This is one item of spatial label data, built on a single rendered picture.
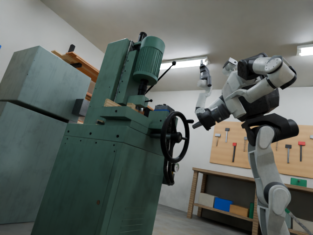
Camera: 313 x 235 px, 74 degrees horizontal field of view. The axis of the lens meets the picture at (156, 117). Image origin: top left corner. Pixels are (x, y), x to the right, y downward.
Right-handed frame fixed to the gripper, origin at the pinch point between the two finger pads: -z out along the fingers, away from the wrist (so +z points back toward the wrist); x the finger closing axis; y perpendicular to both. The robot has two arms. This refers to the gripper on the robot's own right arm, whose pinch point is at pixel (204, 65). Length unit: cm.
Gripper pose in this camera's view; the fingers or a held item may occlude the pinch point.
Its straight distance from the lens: 198.1
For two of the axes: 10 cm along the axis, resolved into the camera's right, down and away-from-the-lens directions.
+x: -5.8, -4.7, -6.6
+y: -8.1, 2.4, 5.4
